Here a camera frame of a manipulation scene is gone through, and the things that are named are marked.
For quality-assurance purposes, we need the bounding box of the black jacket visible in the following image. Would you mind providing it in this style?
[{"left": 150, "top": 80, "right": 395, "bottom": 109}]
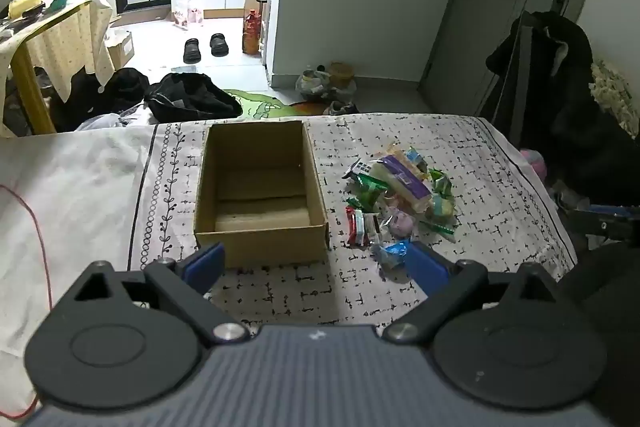
[{"left": 486, "top": 11, "right": 640, "bottom": 208}]

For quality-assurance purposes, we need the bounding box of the blue green snack packet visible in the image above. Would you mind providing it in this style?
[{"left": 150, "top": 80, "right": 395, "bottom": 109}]
[{"left": 405, "top": 147, "right": 431, "bottom": 175}]

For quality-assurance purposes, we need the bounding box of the grey sneaker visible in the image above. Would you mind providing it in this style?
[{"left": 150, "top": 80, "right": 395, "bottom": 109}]
[{"left": 322, "top": 101, "right": 360, "bottom": 116}]

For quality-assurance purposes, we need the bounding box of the red oil jug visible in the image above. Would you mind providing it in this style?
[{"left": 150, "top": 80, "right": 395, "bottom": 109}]
[{"left": 242, "top": 9, "right": 263, "bottom": 55}]

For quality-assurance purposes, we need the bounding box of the purple snack packet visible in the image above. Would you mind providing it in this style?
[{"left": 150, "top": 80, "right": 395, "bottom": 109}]
[{"left": 372, "top": 154, "right": 433, "bottom": 212}]

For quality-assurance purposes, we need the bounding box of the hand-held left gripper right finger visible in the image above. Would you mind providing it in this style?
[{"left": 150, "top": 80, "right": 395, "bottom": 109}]
[{"left": 382, "top": 241, "right": 568, "bottom": 347}]

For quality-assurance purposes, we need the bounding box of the yellow sponge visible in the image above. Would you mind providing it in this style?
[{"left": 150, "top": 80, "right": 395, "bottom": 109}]
[{"left": 7, "top": 0, "right": 46, "bottom": 18}]

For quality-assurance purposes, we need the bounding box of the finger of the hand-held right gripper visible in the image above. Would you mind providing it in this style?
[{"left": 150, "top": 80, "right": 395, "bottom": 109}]
[{"left": 562, "top": 203, "right": 640, "bottom": 250}]

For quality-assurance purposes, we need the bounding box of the green white snack packet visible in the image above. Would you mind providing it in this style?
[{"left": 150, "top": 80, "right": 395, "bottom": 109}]
[{"left": 350, "top": 174, "right": 396, "bottom": 212}]

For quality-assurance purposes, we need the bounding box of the yellow snack packet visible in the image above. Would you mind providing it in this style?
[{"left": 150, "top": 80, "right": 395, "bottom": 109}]
[{"left": 427, "top": 194, "right": 458, "bottom": 223}]

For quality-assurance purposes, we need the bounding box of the clear plastic wrapper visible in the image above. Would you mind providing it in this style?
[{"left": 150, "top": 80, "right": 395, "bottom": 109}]
[{"left": 342, "top": 159, "right": 373, "bottom": 182}]

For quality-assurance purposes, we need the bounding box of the small open cardboard carton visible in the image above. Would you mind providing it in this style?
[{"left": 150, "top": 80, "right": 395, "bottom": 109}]
[{"left": 105, "top": 29, "right": 136, "bottom": 70}]

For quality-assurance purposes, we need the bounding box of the white crumpled plastic bag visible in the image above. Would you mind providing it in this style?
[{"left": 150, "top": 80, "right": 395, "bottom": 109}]
[{"left": 75, "top": 104, "right": 151, "bottom": 130}]

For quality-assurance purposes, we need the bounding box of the white bed cover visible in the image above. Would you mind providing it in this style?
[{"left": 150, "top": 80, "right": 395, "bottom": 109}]
[{"left": 0, "top": 124, "right": 156, "bottom": 413}]

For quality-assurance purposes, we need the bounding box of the pile of black clothes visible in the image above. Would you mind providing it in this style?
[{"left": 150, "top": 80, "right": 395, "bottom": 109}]
[{"left": 144, "top": 72, "right": 244, "bottom": 124}]

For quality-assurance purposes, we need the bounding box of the red cable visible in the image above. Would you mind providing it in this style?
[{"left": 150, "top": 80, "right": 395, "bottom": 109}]
[{"left": 0, "top": 184, "right": 53, "bottom": 418}]

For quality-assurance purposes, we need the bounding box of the green cartoon mat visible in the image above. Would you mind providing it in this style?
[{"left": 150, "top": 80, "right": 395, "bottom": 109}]
[{"left": 220, "top": 88, "right": 361, "bottom": 122}]

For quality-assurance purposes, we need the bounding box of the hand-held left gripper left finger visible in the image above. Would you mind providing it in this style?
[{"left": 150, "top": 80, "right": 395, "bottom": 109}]
[{"left": 65, "top": 243, "right": 251, "bottom": 348}]

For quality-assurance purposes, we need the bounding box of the yellow table leg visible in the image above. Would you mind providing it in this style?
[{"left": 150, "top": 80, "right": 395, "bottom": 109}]
[{"left": 11, "top": 38, "right": 57, "bottom": 135}]

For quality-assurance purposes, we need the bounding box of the pink white plastic bag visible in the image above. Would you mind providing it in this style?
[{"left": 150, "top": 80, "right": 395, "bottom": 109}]
[{"left": 172, "top": 0, "right": 205, "bottom": 30}]

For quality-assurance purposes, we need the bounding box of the clear trash bag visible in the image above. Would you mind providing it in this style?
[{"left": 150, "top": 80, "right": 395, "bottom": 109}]
[{"left": 296, "top": 68, "right": 333, "bottom": 100}]

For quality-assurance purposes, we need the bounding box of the dark clothes pile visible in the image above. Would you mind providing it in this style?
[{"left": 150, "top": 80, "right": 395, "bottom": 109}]
[{"left": 52, "top": 67, "right": 151, "bottom": 132}]

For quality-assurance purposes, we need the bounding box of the small cloth-covered table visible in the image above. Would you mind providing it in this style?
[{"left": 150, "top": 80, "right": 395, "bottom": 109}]
[{"left": 0, "top": 0, "right": 115, "bottom": 102}]

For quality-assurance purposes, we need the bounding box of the thin green snack packet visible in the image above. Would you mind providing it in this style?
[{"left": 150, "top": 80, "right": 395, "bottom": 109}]
[{"left": 420, "top": 219, "right": 457, "bottom": 237}]

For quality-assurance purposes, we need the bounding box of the pink snack packet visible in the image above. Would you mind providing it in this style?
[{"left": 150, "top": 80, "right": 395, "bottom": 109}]
[{"left": 382, "top": 209, "right": 418, "bottom": 240}]

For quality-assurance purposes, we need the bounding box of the pink ball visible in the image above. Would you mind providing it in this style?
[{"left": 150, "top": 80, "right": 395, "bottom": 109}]
[{"left": 520, "top": 148, "right": 548, "bottom": 180}]

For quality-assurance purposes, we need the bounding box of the cream fluffy cloth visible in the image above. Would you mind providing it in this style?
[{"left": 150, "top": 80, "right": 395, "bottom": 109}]
[{"left": 590, "top": 59, "right": 640, "bottom": 132}]

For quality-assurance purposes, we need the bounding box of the grey door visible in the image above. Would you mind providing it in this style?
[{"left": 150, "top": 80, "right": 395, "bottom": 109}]
[{"left": 422, "top": 0, "right": 608, "bottom": 115}]

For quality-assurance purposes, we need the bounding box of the brown cardboard box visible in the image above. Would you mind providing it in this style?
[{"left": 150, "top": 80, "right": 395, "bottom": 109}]
[{"left": 194, "top": 120, "right": 329, "bottom": 269}]

